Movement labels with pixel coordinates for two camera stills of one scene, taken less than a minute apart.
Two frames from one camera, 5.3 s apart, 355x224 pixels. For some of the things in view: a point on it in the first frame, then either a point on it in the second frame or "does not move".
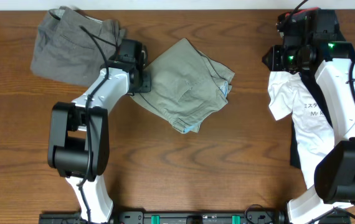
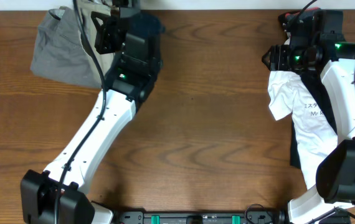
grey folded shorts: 73,45 does not move
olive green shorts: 187,86 -> 85,9
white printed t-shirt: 313,130 does not move
